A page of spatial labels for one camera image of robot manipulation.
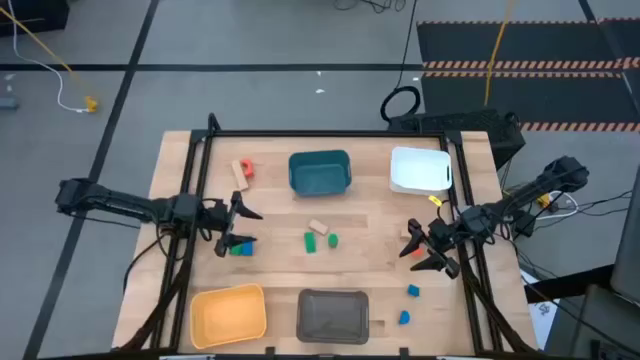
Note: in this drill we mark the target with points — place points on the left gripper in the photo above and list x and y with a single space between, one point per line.
217 215

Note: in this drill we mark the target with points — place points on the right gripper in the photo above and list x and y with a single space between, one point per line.
442 235

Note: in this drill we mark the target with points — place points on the short natural wood block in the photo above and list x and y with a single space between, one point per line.
404 233
318 227

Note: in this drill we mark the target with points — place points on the blue rectangular block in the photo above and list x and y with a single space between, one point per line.
248 249

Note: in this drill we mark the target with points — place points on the green cube block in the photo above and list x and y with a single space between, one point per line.
235 250

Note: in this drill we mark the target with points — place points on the blue cube block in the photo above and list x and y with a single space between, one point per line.
413 290

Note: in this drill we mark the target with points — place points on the long natural wood block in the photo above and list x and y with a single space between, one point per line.
239 176

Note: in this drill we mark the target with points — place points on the red arch block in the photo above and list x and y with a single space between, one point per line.
248 168

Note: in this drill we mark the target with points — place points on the green rectangular block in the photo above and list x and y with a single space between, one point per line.
310 242

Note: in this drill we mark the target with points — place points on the blue half-round block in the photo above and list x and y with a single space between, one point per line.
404 317

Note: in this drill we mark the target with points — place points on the green cylinder block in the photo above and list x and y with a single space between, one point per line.
333 241

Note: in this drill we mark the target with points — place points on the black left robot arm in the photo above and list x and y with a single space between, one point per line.
125 205

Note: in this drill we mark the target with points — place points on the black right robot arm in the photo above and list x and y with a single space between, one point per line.
530 192

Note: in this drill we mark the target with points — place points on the white plastic bin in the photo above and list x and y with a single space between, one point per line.
420 170

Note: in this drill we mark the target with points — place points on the yellow plastic bin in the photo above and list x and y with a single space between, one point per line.
227 315

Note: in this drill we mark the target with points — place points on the teal plastic bin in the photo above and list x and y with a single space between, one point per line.
320 172

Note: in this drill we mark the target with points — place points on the black power adapter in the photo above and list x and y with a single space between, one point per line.
525 225

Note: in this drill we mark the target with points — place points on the grey see-through plastic bin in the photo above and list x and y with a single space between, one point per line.
332 316

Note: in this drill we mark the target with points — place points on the yellow plug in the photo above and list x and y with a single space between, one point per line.
543 200

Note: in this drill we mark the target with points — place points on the white paper sheet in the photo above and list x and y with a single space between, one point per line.
542 315

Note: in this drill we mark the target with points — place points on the dark grey cabinet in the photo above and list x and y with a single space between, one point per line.
600 325

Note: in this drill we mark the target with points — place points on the grey monitor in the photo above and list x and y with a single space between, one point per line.
630 250

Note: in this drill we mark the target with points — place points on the black hazard-striped floor mat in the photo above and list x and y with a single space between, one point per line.
550 45

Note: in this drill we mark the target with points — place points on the small grey floor object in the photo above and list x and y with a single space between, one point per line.
7 103

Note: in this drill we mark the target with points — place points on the black box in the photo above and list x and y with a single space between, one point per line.
30 15

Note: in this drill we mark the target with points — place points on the black metal table frame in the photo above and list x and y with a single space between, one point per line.
325 133

